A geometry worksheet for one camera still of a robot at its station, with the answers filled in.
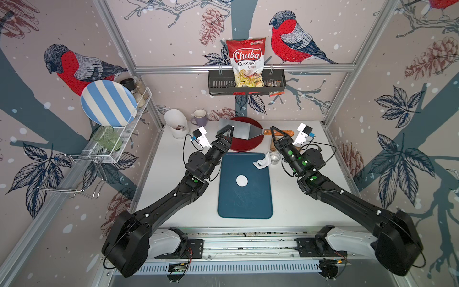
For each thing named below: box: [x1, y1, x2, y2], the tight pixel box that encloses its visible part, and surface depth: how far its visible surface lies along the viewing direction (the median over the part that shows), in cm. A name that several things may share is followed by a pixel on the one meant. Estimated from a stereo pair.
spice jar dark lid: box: [119, 78, 137, 91], surface depth 81 cm
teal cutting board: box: [217, 151, 274, 219], surface depth 92 cm
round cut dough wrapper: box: [236, 174, 249, 187], surface depth 95 cm
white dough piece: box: [252, 151, 272, 170], surface depth 102 cm
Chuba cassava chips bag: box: [225, 37, 266, 88], surface depth 83 cm
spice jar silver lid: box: [133, 81, 150, 109], surface depth 87 cm
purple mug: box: [190, 108, 208, 127], surface depth 118 cm
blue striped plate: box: [80, 79, 138, 128], surface depth 74 cm
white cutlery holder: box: [164, 108, 189, 140], surface depth 110 cm
